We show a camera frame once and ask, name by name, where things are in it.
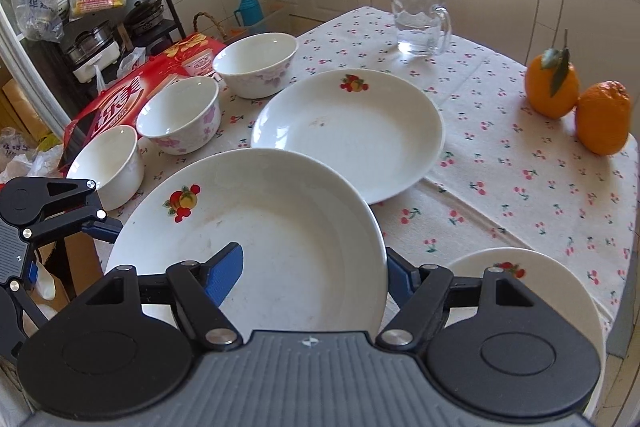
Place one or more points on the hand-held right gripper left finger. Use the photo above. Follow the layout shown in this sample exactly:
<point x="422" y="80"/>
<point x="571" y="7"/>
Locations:
<point x="225" y="274"/>

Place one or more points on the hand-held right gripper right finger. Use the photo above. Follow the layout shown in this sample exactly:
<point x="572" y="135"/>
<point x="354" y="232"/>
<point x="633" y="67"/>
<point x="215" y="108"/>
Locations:
<point x="400" y="279"/>

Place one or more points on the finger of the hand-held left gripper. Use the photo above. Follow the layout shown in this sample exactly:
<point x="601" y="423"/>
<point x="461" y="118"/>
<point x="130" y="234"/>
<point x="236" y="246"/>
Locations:
<point x="105" y="229"/>
<point x="32" y="272"/>

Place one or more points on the plain white bowl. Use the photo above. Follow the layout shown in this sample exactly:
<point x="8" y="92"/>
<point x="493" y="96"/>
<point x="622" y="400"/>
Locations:
<point x="107" y="177"/>

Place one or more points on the large white fruit-print plate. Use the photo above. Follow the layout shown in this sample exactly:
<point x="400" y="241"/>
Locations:
<point x="280" y="217"/>

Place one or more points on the stack of white bowls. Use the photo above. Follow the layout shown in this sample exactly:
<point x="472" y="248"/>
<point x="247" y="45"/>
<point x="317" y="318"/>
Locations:
<point x="350" y="137"/>

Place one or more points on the crumpled plastic bags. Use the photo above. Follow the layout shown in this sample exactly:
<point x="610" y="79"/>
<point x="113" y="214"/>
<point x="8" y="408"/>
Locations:
<point x="30" y="157"/>

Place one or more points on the cherry-print tablecloth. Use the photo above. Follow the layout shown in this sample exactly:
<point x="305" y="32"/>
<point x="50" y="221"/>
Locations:
<point x="500" y="187"/>

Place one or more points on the red printed cardboard box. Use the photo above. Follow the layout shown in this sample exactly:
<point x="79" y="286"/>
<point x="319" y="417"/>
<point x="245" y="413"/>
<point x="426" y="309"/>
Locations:
<point x="125" y="92"/>

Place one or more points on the white pink-floral bowl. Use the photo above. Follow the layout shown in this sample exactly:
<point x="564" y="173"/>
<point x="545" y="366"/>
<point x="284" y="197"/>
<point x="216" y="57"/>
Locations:
<point x="255" y="57"/>
<point x="175" y="107"/>

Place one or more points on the brown cardboard box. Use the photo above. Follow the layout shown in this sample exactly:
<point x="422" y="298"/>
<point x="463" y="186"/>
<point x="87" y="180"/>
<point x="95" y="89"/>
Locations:
<point x="15" y="102"/>

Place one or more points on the small white fruit-print plate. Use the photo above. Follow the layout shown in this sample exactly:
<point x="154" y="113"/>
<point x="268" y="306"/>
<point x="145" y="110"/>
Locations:
<point x="550" y="272"/>

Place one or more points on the white electric cooker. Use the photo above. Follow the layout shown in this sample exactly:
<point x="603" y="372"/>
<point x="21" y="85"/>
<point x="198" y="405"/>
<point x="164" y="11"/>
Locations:
<point x="95" y="49"/>

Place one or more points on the black frying pan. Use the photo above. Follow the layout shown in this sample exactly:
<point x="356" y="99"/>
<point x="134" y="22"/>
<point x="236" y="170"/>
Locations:
<point x="144" y="13"/>

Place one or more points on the blue-print clear plastic bag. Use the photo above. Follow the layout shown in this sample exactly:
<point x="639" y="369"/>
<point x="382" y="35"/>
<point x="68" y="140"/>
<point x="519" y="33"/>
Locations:
<point x="35" y="12"/>

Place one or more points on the orange with leaf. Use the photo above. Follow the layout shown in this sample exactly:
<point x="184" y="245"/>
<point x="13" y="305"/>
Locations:
<point x="545" y="92"/>

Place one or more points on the glass mug with water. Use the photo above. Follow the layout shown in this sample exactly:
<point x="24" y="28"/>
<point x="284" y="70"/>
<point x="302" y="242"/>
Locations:
<point x="417" y="22"/>

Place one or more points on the clear plastic storage bin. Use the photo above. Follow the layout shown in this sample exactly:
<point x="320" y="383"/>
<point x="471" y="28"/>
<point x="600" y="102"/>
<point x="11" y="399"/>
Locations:
<point x="277" y="19"/>

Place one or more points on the teal thermos jug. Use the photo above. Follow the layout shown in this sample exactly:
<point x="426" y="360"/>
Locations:
<point x="246" y="9"/>

